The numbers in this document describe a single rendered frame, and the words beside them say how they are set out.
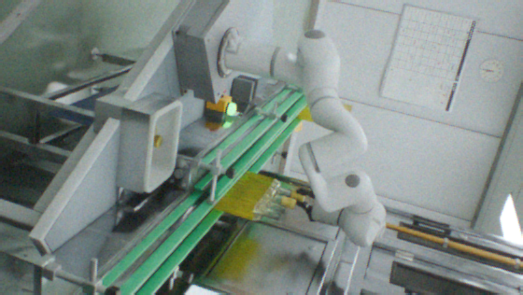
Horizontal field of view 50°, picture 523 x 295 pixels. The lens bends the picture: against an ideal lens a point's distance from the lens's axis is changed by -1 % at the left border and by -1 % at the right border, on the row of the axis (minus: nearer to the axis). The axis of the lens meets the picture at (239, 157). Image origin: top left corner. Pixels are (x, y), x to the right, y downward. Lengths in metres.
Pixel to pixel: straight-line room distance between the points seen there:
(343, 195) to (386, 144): 6.31
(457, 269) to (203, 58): 1.13
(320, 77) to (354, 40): 6.02
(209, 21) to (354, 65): 6.00
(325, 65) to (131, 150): 0.54
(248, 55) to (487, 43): 5.96
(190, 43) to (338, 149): 0.51
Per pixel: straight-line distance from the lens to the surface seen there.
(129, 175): 1.50
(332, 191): 1.47
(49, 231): 1.32
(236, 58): 1.69
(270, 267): 1.73
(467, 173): 7.86
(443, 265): 2.10
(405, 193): 7.98
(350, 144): 1.42
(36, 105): 2.02
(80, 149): 1.49
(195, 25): 1.62
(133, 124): 1.45
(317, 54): 1.51
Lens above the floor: 1.40
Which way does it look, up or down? 14 degrees down
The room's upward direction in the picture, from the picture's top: 106 degrees clockwise
